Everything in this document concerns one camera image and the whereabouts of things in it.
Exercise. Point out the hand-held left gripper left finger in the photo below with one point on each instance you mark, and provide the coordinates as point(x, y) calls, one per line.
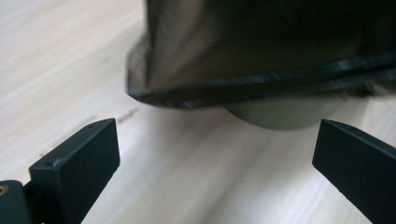
point(79, 168)

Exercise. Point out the green round trash bin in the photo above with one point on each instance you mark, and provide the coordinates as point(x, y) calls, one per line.
point(280, 116)

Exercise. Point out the black plastic garbage bag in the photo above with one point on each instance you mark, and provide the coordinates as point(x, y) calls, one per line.
point(249, 46)

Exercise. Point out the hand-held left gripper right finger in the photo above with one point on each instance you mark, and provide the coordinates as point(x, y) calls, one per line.
point(361, 165)

